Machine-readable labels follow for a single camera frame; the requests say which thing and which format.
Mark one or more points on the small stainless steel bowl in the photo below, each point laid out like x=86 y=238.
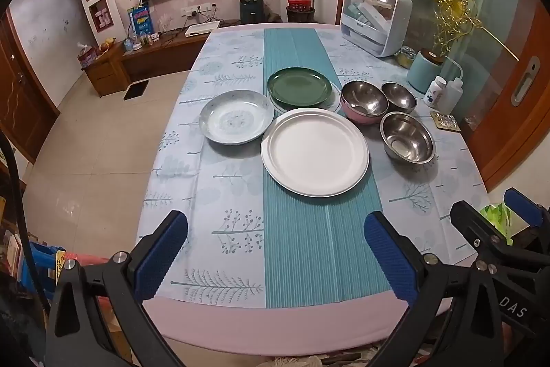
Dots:
x=399 y=97

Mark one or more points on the pink stainless steel bowl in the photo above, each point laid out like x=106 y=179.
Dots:
x=363 y=100

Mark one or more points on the white dish cabinet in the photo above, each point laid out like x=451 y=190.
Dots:
x=378 y=18

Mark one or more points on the wooden television cabinet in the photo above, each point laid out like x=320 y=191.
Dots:
x=159 y=53

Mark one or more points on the white pill bottle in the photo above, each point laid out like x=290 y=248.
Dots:
x=435 y=92

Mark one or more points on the light blue patterned plate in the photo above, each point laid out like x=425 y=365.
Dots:
x=236 y=117

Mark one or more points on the teal ribbed table runner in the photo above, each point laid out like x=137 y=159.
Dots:
x=320 y=238

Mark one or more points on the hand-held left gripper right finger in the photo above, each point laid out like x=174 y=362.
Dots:
x=389 y=255

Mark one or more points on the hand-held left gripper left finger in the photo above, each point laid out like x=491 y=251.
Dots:
x=161 y=255

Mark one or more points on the clear floral glass plate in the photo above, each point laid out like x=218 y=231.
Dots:
x=335 y=101

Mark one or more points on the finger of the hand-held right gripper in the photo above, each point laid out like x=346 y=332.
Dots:
x=522 y=207
x=470 y=221

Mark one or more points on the gold door ornament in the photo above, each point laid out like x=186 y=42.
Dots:
x=457 y=8

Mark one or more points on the pink table cover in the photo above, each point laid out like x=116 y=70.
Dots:
x=275 y=328

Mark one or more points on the tree print tablecloth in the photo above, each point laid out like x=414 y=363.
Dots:
x=223 y=186

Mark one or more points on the green plastic bag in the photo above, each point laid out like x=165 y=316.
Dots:
x=498 y=221

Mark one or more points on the teal canister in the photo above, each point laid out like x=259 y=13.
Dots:
x=423 y=72

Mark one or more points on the wooden framed glass door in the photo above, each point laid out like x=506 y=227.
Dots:
x=507 y=27

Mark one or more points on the medium stainless steel bowl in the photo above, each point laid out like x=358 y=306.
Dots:
x=407 y=139

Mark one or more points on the red and black bucket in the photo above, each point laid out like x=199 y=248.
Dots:
x=300 y=10

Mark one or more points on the small glass jar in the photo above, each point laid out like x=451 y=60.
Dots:
x=405 y=58

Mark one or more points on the red tissue pack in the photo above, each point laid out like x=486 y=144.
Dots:
x=88 y=56

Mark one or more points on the black floor mat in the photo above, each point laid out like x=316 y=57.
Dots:
x=136 y=89

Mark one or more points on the black air fryer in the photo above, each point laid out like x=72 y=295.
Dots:
x=251 y=9

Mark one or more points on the brown wooden door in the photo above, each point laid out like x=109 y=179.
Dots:
x=21 y=92

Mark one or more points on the white router box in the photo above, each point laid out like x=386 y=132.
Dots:
x=202 y=29

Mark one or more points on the clear squeeze bottle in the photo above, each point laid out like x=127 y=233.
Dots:
x=451 y=94

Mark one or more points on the large white plate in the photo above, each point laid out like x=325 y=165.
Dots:
x=315 y=152

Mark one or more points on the blue printed box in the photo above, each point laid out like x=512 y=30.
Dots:
x=139 y=21

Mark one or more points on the green plate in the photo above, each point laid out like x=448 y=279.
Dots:
x=298 y=86

